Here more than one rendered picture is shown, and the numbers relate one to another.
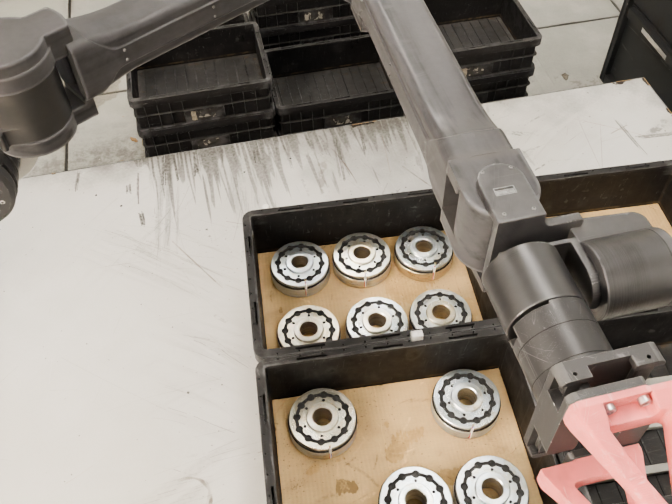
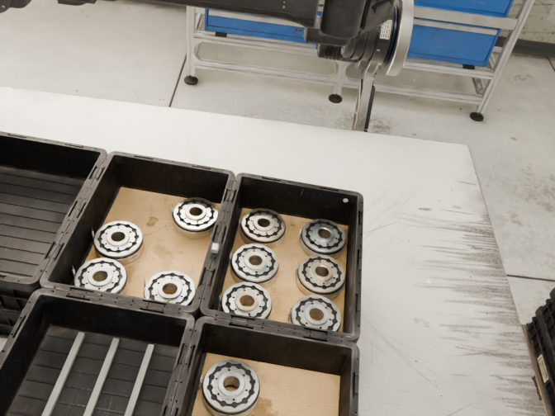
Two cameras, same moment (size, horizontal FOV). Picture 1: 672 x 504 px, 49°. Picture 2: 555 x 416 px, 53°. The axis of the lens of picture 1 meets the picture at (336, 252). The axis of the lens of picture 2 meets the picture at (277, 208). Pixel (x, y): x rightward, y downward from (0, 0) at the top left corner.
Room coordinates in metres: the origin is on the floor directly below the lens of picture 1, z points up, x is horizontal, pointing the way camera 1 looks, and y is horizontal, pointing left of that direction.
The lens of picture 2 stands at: (0.80, -0.81, 1.80)
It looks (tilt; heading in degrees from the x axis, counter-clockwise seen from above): 45 degrees down; 98
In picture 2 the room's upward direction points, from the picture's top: 9 degrees clockwise
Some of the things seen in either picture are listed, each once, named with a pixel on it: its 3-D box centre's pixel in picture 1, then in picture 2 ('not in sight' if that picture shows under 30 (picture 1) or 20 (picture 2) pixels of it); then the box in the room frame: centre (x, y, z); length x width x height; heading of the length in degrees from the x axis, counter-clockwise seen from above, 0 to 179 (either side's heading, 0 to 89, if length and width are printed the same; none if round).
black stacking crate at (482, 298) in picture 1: (369, 286); (286, 265); (0.73, -0.05, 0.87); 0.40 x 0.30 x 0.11; 97
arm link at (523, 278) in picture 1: (541, 293); not in sight; (0.29, -0.14, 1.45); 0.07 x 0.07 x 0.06; 12
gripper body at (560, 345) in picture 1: (571, 369); not in sight; (0.23, -0.15, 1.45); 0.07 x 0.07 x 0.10; 12
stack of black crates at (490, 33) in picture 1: (454, 80); not in sight; (1.92, -0.40, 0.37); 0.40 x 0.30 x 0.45; 101
